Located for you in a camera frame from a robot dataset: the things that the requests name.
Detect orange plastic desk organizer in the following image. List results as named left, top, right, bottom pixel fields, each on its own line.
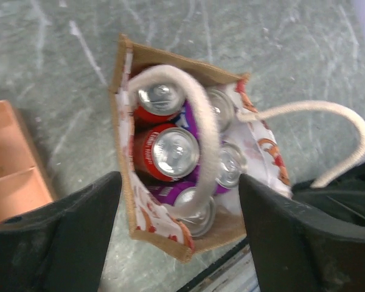
left=0, top=100, right=58, bottom=223

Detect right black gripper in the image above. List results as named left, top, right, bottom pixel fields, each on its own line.
left=292, top=158, right=365, bottom=227

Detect purple soda can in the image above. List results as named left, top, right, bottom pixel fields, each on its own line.
left=147, top=181, right=217, bottom=238
left=215, top=141, right=247, bottom=195
left=206, top=88, right=235, bottom=133

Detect printed canvas burlap bag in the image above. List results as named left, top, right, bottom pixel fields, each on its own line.
left=109, top=35, right=365, bottom=263

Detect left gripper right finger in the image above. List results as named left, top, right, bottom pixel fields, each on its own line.
left=239, top=175, right=365, bottom=291

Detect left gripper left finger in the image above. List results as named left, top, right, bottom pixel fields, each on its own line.
left=0, top=171, right=122, bottom=291

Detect red cola can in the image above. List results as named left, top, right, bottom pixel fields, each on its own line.
left=134, top=83, right=186, bottom=123
left=132, top=123, right=200, bottom=183

